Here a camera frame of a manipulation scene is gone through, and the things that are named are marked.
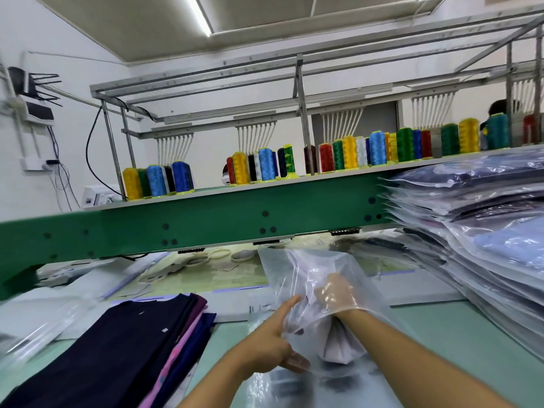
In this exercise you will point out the person's right hand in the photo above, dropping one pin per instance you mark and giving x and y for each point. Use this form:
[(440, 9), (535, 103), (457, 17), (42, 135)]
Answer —
[(340, 297)]

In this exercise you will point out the person's left hand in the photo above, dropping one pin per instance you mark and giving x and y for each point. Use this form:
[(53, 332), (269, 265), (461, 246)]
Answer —
[(268, 346)]

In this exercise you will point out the white shirt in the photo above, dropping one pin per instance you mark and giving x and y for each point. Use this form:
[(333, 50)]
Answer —
[(340, 340)]

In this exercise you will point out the stack of bagged garments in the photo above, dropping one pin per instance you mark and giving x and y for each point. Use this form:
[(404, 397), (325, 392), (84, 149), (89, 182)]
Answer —
[(476, 199)]

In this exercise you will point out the person's right forearm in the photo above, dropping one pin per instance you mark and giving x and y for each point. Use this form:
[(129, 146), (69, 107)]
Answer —
[(425, 361)]

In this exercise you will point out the green machine beam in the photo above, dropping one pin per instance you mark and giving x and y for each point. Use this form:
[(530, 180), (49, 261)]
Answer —
[(187, 221)]

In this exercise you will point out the row of coloured thread spools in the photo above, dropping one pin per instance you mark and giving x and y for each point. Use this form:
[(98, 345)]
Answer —
[(365, 148)]

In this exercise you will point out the grey metal thread rack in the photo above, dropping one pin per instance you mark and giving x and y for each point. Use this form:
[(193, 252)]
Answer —
[(302, 97)]

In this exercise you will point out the white box device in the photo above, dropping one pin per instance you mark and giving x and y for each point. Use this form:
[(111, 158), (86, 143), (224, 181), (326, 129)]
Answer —
[(102, 195)]

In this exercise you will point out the crumpled clear plastic film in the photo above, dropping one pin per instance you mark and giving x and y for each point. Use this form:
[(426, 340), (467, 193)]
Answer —
[(38, 327)]

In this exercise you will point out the white wall socket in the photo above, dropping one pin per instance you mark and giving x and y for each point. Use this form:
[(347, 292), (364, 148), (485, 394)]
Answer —
[(38, 164)]

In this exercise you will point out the wall router with antennas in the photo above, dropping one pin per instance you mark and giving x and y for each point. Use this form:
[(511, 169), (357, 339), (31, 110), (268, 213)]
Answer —
[(32, 97)]

